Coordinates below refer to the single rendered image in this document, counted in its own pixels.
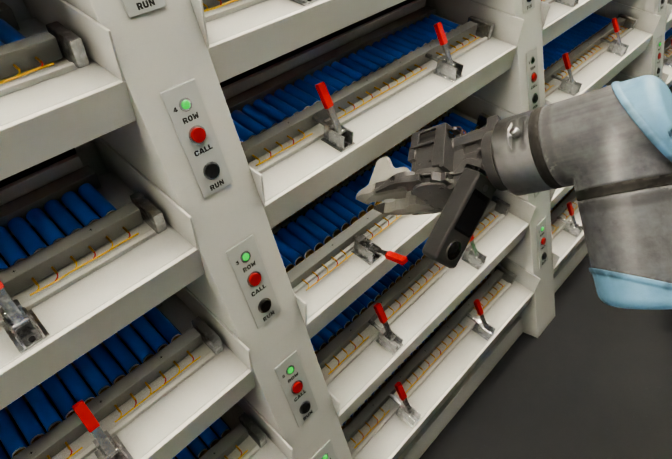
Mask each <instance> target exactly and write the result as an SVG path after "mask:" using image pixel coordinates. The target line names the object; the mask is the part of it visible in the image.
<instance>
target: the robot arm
mask: <svg viewBox="0 0 672 459"><path fill-rule="evenodd" d="M457 128H461V130H458V129H457ZM433 130H434V131H433ZM430 131H431V132H430ZM449 131H451V132H452V133H453V134H451V133H450V132H449ZM461 131H462V132H461ZM463 131H464V132H465V133H464V134H463ZM427 132H428V133H427ZM424 133H425V134H424ZM421 134H422V135H421ZM408 162H410V163H411V164H412V167H411V171H410V170H409V169H408V168H407V167H400V168H394V166H393V164H392V162H391V159H390V158H389V157H382V158H380V159H379V160H378V161H377V162H376V165H375V168H374V171H373V173H372V176H371V179H370V182H369V184H368V185H367V186H366V187H365V188H363V189H361V190H360V191H359V192H358V193H357V195H356V200H358V201H360V202H362V203H364V204H367V205H369V204H370V203H372V202H381V201H383V200H386V199H395V201H393V202H387V203H385V202H384V203H381V204H378V205H375V206H374V210H376V211H378V212H380V213H382V214H388V215H411V214H412V215H423V214H435V213H441V214H440V216H439V218H438V220H437V222H436V224H435V226H434V228H433V230H432V231H431V233H430V235H429V237H428V239H427V241H426V243H425V245H424V247H423V249H422V253H423V254H424V255H425V256H427V257H429V258H430V259H432V260H434V261H436V262H438V263H440V264H442V265H444V266H446V267H448V268H451V269H452V268H455V267H456V266H457V264H458V262H459V260H460V258H461V256H462V254H463V252H464V250H465V248H466V247H467V245H468V243H469V241H470V239H471V237H472V235H473V233H474V231H475V229H476V227H477V225H478V223H479V222H480V220H481V218H482V216H483V214H484V212H485V210H486V208H487V206H488V204H489V202H490V200H491V199H492V197H493V195H494V193H495V191H496V189H498V190H500V191H504V190H509V191H510V192H511V193H513V194H514V195H517V196H522V195H527V194H532V193H537V192H542V191H547V190H552V189H558V188H563V187H568V186H573V185H574V189H575V193H576V198H577V201H579V202H577V203H578V208H579V213H580V217H581V222H582V227H583V232H584V237H585V241H586V246H587V251H588V256H589V261H590V265H591V268H589V271H590V272H591V273H592V275H593V279H594V283H595V287H596V291H597V295H598V297H599V298H600V299H601V301H603V302H604V303H605V304H607V305H610V306H613V307H618V308H625V309H640V310H669V309H672V93H671V91H670V89H669V88H668V86H667V85H666V84H665V82H664V81H663V80H661V79H660V78H658V77H657V76H653V75H644V76H640V77H637V78H633V79H629V80H626V81H622V82H619V81H615V82H612V84H611V85H609V86H606V87H602V88H599V89H596V90H593V91H590V92H587V93H583V94H580V95H577V96H574V97H571V98H568V99H564V100H561V101H558V102H555V103H552V104H549V105H545V106H542V107H539V108H535V109H532V110H529V111H526V112H523V113H520V114H516V115H513V116H510V117H507V118H504V119H501V118H500V117H499V116H498V115H494V116H491V117H488V118H487V126H486V127H484V128H480V129H477V130H474V131H471V132H468V133H466V131H465V130H463V128H462V127H460V126H454V127H451V126H450V125H449V124H447V123H446V122H445V123H442V124H439V125H436V126H433V127H430V128H427V129H424V130H421V131H418V132H415V133H412V137H411V147H409V154H408ZM487 177H488V178H487Z"/></svg>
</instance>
